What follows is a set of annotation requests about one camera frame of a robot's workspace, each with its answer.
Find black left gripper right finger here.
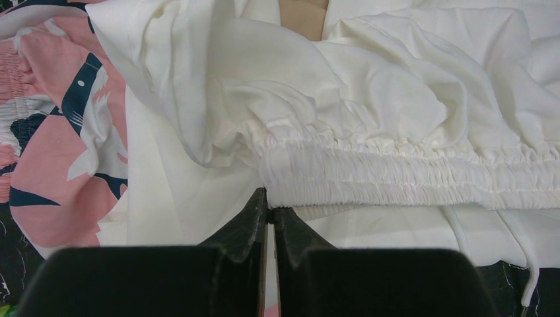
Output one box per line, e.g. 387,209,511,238
271,208,498,316

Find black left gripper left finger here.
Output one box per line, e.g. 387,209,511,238
15,188,267,316

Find white shorts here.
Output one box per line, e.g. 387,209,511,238
87,1,559,306

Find pink shark print shorts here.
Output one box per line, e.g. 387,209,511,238
1,1,128,258

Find beige shorts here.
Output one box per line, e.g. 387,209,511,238
279,0,330,41

